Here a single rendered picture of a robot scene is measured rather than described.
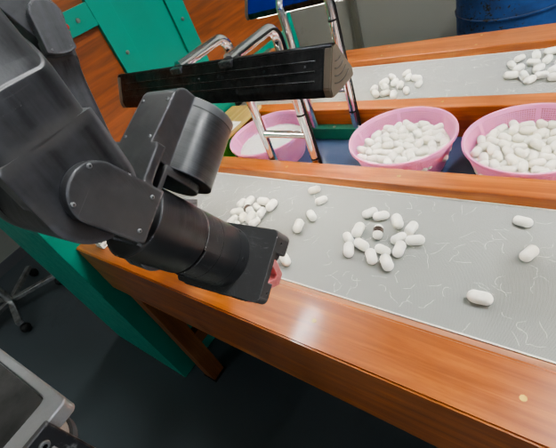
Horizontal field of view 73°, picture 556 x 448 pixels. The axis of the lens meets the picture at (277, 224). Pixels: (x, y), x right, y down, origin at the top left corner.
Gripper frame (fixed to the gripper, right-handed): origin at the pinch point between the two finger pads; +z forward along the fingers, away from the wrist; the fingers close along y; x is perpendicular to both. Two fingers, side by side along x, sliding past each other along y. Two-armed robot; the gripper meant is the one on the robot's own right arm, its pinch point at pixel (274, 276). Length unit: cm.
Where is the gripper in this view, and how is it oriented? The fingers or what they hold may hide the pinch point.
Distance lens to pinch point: 42.4
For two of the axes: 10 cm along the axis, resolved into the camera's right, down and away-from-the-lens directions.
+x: -2.7, 9.4, -2.1
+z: 5.0, 3.3, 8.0
